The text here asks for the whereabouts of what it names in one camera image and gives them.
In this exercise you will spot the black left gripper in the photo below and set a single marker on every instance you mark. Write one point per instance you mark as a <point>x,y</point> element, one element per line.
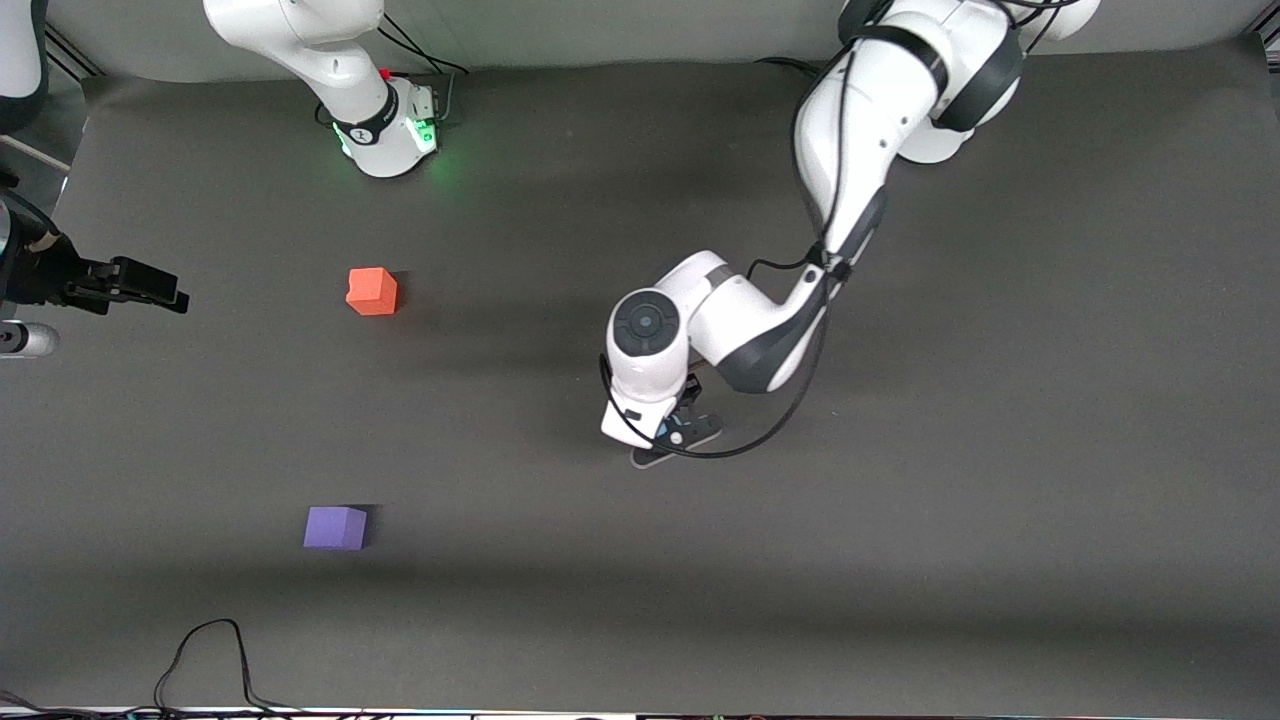
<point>692,389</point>

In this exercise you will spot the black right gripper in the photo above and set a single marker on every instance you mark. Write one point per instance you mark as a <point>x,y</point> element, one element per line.
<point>47,277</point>

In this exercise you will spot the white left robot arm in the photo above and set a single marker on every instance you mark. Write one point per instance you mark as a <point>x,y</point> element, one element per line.
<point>860,120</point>

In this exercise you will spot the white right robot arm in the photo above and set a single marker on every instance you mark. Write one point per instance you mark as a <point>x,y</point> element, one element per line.
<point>330,60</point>

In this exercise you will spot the orange foam block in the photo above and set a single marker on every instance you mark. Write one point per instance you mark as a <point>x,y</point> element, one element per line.
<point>371,292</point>

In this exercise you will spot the purple foam block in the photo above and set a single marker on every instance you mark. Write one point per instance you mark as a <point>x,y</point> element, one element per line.
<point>334,529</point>

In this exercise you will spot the dark grey table mat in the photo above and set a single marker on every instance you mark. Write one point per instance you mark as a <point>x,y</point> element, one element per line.
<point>640,560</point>

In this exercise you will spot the thin pale rod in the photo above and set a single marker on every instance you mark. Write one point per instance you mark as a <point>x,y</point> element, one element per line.
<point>35,152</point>

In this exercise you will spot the aluminium frame rail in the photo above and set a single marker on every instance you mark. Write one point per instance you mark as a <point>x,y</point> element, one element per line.
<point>1270,38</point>
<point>75,58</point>

